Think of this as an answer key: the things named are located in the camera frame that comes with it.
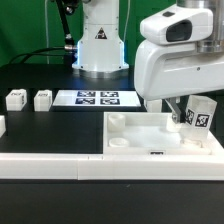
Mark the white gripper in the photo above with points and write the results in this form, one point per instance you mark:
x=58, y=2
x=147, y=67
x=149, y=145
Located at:
x=167, y=72

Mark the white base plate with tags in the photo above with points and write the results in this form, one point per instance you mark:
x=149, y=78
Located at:
x=93, y=98

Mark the white square table top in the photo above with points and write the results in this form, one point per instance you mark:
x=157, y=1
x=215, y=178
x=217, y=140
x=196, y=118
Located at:
x=142, y=133

